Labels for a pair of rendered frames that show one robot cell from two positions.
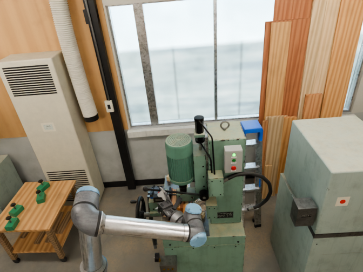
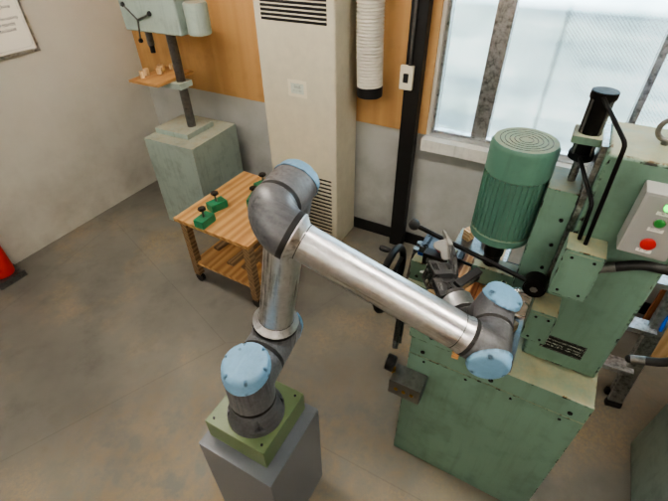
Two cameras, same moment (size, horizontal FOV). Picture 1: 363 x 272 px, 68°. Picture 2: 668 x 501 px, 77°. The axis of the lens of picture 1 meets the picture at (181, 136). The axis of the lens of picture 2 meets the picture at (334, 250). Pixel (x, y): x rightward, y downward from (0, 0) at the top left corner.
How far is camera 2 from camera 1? 0.49 m
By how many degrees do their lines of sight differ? 23
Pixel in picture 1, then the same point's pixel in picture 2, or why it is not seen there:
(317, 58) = not seen: outside the picture
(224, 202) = (575, 320)
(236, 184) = (629, 291)
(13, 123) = (253, 75)
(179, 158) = (512, 182)
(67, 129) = (324, 101)
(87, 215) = (274, 208)
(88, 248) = (270, 284)
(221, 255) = (518, 420)
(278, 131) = not seen: outside the picture
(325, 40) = not seen: outside the picture
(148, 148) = (448, 182)
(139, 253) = (368, 346)
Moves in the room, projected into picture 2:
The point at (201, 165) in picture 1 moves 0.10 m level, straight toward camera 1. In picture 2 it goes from (557, 216) to (551, 236)
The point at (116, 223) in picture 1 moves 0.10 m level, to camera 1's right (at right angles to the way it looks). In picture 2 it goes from (325, 248) to (369, 260)
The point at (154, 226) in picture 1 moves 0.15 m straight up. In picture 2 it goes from (401, 289) to (408, 232)
